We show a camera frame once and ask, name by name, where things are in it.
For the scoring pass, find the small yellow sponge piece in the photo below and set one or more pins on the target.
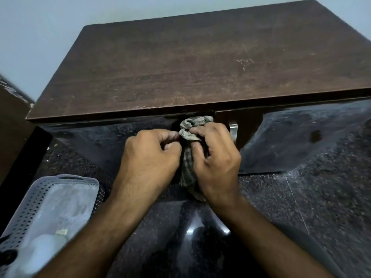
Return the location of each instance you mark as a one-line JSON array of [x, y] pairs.
[[61, 232]]

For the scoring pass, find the white spray bottle black nozzle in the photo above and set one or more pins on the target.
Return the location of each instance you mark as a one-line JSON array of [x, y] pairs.
[[37, 251]]

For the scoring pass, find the person's right forearm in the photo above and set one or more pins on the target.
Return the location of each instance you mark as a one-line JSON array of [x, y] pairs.
[[275, 246]]

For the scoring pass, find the grey cleaning cloth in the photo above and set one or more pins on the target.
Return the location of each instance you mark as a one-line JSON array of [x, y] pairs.
[[188, 167]]

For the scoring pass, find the person's left forearm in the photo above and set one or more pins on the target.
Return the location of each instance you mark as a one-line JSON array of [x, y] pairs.
[[92, 237]]

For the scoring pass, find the person's left hand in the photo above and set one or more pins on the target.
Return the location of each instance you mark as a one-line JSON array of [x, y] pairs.
[[147, 167]]

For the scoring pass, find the person's right hand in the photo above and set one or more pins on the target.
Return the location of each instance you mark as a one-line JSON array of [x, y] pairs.
[[218, 165]]

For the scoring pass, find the brown wooden cabinet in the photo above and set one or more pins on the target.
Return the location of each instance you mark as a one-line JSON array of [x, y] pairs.
[[203, 60]]

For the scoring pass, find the white perforated plastic basket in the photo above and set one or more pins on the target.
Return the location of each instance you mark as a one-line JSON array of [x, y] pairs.
[[58, 205]]

